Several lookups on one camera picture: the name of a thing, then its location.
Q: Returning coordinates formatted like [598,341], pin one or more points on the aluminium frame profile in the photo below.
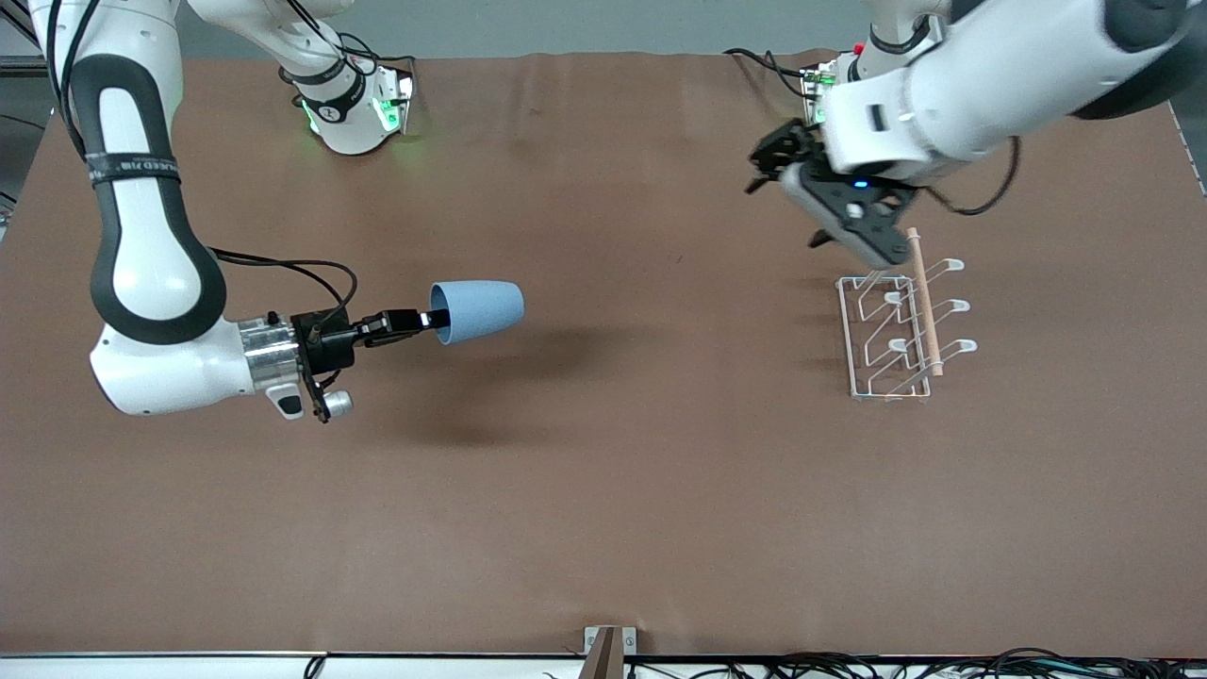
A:
[19,64]

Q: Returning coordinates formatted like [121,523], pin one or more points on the brown table cover sheet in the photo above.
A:
[613,453]

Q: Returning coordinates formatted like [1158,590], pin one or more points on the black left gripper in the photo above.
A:
[785,150]

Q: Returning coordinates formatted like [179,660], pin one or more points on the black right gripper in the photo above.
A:
[327,342]

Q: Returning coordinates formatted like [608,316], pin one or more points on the blue plastic cup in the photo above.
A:
[486,311]

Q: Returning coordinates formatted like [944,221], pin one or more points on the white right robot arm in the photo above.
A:
[151,283]

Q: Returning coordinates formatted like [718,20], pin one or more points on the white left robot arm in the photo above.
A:
[990,85]

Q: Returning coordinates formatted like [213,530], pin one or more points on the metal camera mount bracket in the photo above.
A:
[608,655]

